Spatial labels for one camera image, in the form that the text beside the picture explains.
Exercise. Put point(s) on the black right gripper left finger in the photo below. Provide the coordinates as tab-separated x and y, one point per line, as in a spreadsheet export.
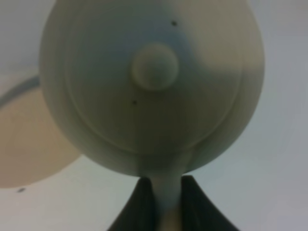
139	213

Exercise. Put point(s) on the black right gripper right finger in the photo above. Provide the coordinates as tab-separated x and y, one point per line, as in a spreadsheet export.
198	213

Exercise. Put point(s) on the beige ceramic teapot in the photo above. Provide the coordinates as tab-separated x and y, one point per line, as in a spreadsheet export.
152	88

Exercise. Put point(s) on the beige round teapot saucer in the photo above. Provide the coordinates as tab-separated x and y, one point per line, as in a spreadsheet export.
32	148

